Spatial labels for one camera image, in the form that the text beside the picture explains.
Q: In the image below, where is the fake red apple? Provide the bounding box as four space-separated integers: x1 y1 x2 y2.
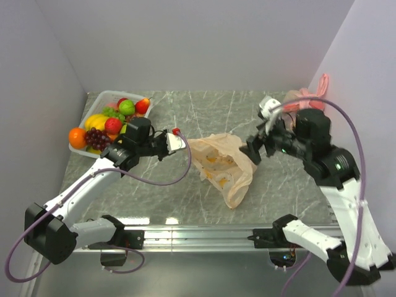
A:
117 98 128 107

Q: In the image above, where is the fake red strawberry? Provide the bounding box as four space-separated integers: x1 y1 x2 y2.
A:
105 118 123 134

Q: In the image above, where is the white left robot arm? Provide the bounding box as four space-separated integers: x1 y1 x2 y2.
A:
24 118 172 264

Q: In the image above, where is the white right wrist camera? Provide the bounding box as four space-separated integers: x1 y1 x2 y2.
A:
258 96 282 134

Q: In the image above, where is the fake red pear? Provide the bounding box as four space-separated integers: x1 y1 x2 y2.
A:
135 97 151 115

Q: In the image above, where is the fake purple grape bunch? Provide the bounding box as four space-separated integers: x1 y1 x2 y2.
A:
85 127 113 152

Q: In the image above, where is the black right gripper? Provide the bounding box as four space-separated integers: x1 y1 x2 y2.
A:
238 111 307 163

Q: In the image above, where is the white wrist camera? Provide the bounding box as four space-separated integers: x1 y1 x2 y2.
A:
258 96 282 134
166 133 186 154

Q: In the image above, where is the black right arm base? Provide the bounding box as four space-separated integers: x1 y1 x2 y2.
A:
247 228 296 270

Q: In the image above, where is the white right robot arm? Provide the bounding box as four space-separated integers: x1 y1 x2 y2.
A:
240 109 395 286

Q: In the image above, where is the translucent orange plastic bag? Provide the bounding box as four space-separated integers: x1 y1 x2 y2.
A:
188 133 257 209

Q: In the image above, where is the white plastic fruit basket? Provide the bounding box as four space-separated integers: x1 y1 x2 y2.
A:
69 90 153 159

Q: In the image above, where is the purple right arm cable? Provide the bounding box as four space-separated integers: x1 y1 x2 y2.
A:
269 98 368 297

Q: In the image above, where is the fake orange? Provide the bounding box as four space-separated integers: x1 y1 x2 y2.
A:
68 127 87 150

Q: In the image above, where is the fake green grape bunch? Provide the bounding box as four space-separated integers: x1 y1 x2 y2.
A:
102 106 125 122

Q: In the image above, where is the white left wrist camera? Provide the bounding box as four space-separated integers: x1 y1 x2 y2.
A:
166 133 186 154

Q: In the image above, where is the fake yellow banana bunch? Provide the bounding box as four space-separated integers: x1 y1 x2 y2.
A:
84 114 109 131

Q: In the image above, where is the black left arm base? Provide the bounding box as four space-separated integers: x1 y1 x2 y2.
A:
87 230 145 269

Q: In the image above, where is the pink tied fruit bag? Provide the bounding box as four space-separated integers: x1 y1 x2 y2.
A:
283 74 329 130

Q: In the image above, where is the fake green apple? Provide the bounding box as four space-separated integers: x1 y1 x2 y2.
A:
118 100 135 116

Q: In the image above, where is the aluminium table edge rail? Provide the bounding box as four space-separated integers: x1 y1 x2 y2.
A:
20 225 337 296

